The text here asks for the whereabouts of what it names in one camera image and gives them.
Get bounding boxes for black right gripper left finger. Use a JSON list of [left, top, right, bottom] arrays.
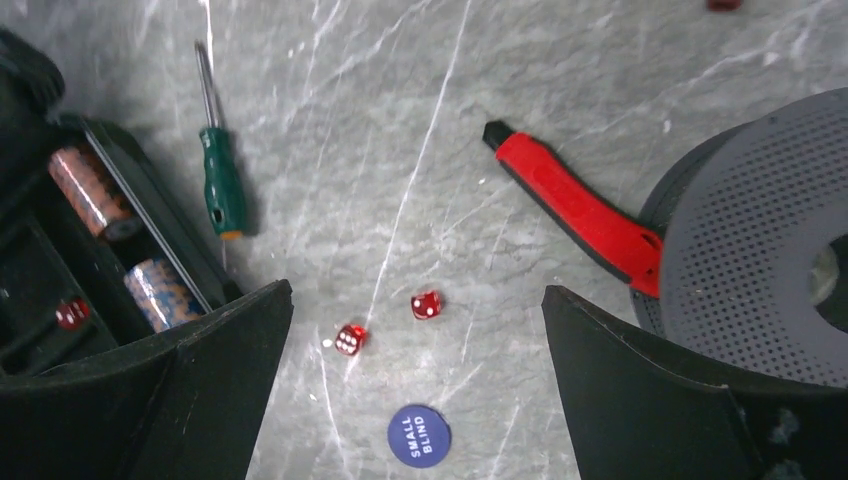
[[1, 280, 293, 479]]

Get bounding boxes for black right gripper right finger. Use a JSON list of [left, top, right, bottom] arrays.
[[541, 285, 847, 479]]

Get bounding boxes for blue tan poker chip stack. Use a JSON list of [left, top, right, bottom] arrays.
[[123, 258, 205, 333]]

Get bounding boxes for black poker set case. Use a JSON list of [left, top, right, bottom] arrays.
[[1, 29, 242, 378]]

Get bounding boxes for blue dealer button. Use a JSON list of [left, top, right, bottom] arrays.
[[387, 404, 452, 469]]

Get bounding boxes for orange black poker chip stack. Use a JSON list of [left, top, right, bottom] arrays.
[[48, 142, 143, 242]]

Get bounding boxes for green handled screwdriver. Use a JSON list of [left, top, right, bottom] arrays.
[[194, 40, 248, 241]]

